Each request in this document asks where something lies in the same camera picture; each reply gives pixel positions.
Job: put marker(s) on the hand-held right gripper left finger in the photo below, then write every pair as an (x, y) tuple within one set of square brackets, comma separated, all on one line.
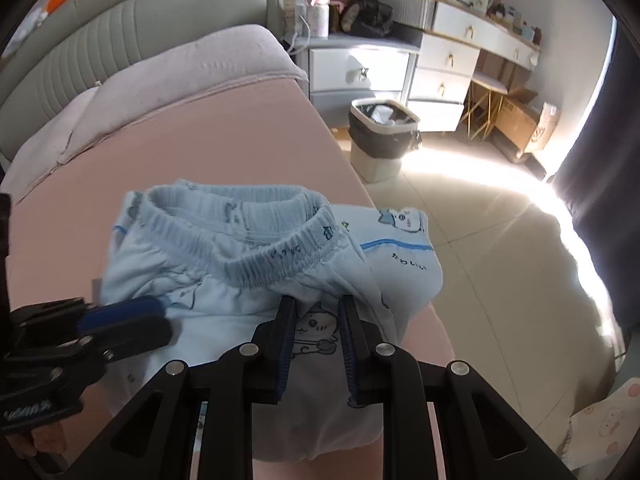
[(284, 345)]

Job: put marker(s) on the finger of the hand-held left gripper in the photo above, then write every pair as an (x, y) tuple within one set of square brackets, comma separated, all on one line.
[(125, 310), (140, 335)]

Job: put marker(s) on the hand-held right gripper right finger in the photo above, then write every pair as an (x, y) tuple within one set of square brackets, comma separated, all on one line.
[(348, 350)]

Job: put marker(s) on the blue cartoon print pajama pants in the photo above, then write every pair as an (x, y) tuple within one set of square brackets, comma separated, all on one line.
[(200, 300)]

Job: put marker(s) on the blue cartoon print pajama shirt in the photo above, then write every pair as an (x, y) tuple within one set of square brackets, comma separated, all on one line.
[(400, 270)]

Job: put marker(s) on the person's left hand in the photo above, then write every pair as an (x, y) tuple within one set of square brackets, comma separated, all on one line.
[(42, 442)]

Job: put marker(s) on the pink towel-covered pillow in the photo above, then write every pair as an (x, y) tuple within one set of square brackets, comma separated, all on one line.
[(45, 145)]

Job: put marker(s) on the trash can with black liner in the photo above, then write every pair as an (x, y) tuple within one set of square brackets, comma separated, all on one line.
[(375, 160)]

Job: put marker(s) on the grey pillow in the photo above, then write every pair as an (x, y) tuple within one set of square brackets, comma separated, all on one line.
[(200, 70)]

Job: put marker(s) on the cartoon printed cloth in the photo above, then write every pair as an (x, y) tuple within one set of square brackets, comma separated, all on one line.
[(605, 430)]

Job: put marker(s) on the white nightstand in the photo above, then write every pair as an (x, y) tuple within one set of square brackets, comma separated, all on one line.
[(330, 70)]

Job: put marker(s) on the grey padded headboard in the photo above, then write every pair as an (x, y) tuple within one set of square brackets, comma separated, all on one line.
[(125, 25)]

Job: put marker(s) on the cardboard box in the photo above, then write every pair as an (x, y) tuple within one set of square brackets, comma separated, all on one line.
[(520, 120)]

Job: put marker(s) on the white plush toy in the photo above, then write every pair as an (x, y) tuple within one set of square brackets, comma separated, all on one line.
[(30, 25)]

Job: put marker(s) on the stool with gold legs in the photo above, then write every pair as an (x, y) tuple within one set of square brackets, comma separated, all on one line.
[(490, 82)]

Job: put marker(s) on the white dressing table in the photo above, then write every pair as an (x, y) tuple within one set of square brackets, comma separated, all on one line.
[(450, 55)]

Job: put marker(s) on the dark curtain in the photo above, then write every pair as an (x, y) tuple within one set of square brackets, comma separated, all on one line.
[(610, 160)]

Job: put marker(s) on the pink lid bottle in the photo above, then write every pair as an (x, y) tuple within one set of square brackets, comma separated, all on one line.
[(317, 15)]

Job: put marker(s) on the black bag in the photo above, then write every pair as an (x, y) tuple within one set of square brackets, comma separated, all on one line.
[(367, 15)]

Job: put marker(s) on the white ribbed basket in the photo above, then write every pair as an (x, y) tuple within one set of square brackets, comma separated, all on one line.
[(405, 10)]

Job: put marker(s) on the row of cosmetic bottles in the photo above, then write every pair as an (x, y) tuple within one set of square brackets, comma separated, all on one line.
[(520, 22)]

